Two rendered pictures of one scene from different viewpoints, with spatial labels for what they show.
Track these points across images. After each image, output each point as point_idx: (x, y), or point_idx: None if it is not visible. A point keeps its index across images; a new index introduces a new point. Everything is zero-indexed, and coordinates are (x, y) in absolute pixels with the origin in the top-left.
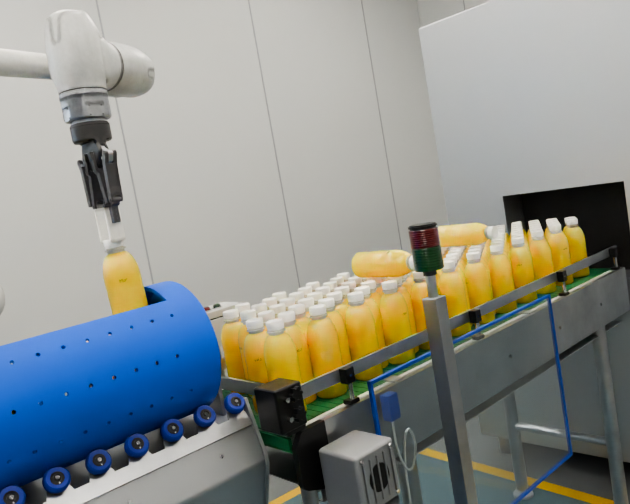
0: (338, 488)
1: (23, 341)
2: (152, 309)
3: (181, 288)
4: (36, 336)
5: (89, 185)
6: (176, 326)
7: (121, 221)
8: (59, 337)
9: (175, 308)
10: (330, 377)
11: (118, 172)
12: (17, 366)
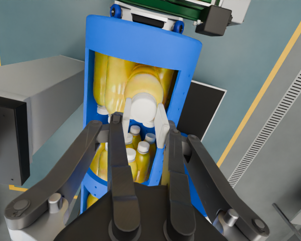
0: None
1: (155, 168)
2: (180, 88)
3: (180, 43)
4: (155, 162)
5: (87, 165)
6: (191, 76)
7: (166, 115)
8: (162, 151)
9: (188, 69)
10: None
11: (222, 174)
12: (161, 168)
